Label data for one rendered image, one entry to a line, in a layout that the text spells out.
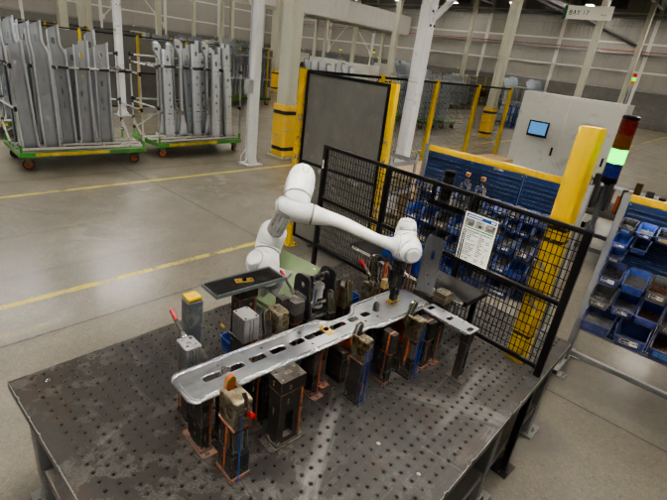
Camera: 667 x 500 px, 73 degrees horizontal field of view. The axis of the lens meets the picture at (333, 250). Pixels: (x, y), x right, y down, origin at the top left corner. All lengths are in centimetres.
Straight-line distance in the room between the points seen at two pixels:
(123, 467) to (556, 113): 802
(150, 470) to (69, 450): 32
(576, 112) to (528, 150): 93
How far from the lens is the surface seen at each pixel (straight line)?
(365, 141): 450
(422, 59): 655
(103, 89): 898
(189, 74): 1014
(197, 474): 192
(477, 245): 270
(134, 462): 199
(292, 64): 980
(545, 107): 878
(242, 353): 194
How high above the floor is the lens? 216
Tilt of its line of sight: 23 degrees down
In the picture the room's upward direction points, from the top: 8 degrees clockwise
